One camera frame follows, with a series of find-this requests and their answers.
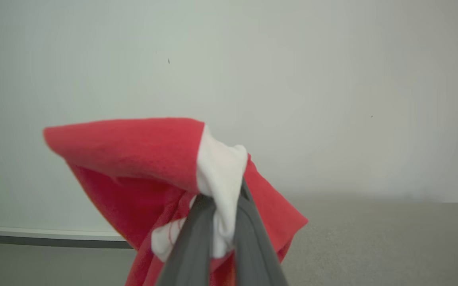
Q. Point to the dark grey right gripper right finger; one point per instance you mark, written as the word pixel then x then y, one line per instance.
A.
pixel 255 254

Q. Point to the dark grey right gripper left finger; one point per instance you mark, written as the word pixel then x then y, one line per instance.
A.
pixel 191 254

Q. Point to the red and white garment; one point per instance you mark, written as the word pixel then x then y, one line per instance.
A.
pixel 141 163

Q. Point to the white and grey baseboard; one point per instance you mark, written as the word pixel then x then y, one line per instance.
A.
pixel 50 236

